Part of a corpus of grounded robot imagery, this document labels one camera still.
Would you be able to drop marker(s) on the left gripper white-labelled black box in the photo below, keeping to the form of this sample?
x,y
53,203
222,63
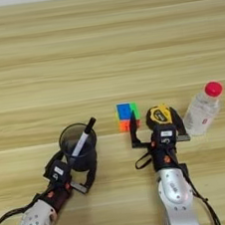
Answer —
x,y
58,171

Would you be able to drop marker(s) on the black white marker pen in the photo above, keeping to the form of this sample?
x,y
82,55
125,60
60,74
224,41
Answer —
x,y
83,138

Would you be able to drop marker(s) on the black mesh pen cup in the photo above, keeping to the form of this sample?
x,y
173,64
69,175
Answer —
x,y
85,155

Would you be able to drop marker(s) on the gripper white-labelled black box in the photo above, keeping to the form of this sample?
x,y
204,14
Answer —
x,y
165,133
58,171

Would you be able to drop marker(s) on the right gripper white-labelled black box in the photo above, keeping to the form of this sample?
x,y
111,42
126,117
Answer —
x,y
165,133

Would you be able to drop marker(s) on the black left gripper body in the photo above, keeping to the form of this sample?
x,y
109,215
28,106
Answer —
x,y
60,195

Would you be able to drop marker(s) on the multicoloured puzzle cube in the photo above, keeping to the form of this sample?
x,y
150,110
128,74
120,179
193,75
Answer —
x,y
124,111

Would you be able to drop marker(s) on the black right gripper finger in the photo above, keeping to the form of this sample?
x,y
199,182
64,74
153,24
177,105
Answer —
x,y
133,128
178,121

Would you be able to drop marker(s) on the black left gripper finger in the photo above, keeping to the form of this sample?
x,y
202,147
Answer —
x,y
54,160
92,175

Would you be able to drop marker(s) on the clear bottle red cap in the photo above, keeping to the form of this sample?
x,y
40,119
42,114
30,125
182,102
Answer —
x,y
203,111

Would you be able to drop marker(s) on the yellow black tape measure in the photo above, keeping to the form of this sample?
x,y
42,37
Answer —
x,y
158,115

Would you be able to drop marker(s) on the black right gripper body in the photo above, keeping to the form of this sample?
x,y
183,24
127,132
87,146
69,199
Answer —
x,y
165,157

